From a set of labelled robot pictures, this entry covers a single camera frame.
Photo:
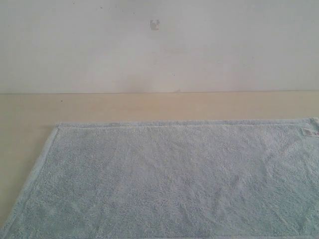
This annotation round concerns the light blue terry towel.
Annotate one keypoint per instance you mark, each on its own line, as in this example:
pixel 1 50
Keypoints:
pixel 206 179

